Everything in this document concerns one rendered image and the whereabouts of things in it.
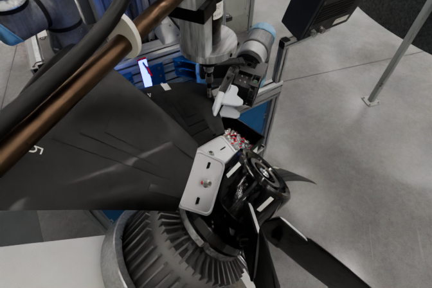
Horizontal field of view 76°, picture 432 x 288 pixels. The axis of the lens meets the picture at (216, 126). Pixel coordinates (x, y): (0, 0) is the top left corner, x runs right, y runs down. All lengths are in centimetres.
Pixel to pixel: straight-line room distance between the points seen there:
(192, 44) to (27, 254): 37
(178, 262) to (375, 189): 174
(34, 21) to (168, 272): 80
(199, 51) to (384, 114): 232
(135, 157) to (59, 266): 22
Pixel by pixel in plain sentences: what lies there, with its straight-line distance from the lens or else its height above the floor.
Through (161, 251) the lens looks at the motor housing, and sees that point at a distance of 48.
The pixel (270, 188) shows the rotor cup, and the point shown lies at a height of 126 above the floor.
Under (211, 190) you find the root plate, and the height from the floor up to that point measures 124.
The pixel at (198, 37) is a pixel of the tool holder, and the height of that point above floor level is 147.
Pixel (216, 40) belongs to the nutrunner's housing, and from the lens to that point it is 33.
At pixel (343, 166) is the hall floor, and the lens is 209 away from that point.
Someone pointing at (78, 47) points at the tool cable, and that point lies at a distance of 18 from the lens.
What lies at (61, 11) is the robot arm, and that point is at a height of 119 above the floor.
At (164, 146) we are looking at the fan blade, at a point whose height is 132.
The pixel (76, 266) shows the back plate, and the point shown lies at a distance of 52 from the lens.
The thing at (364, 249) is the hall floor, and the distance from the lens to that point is 189.
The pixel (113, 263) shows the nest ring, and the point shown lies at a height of 117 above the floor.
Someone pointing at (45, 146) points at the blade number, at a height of 140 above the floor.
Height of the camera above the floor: 164
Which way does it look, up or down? 51 degrees down
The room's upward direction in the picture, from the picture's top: straight up
